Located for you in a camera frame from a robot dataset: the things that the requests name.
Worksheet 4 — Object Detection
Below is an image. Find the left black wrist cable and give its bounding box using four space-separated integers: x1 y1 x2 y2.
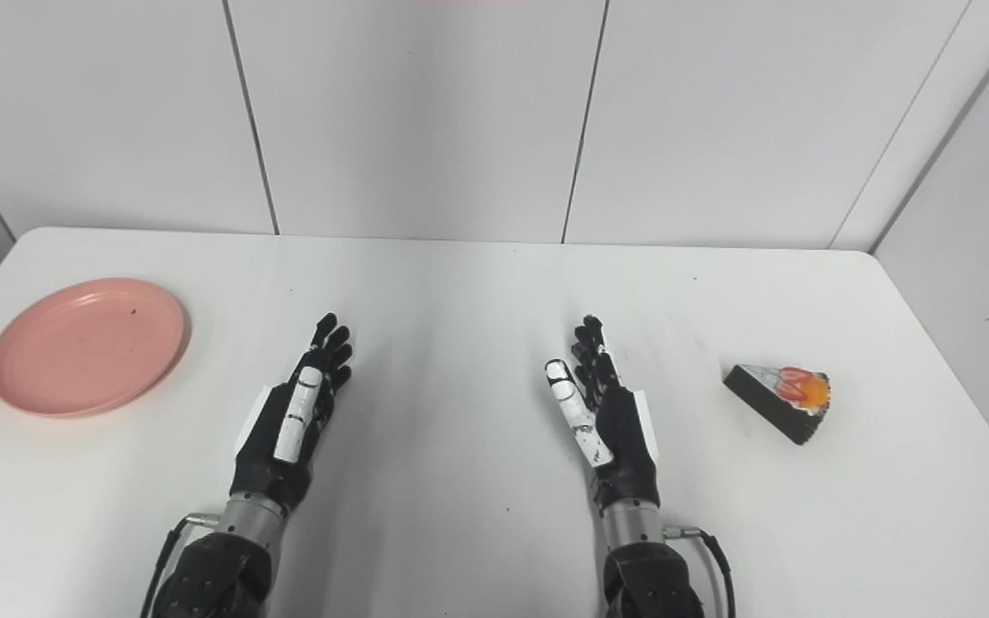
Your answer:
140 512 221 618

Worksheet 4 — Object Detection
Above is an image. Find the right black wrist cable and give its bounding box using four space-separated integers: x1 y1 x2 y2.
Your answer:
663 524 737 618

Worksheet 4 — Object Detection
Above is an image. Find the pink round plate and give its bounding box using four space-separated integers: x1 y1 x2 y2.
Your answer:
0 277 191 419

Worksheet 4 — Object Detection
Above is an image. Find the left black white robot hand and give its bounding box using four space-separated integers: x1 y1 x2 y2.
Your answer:
230 312 354 518

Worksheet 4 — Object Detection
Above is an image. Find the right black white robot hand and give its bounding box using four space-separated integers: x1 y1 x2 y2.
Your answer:
544 315 662 517

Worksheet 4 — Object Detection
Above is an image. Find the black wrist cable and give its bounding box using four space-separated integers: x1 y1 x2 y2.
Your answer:
663 524 737 618
140 512 221 618

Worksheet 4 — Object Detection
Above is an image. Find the black rectangular block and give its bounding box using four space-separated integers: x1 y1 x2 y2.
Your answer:
723 364 831 445

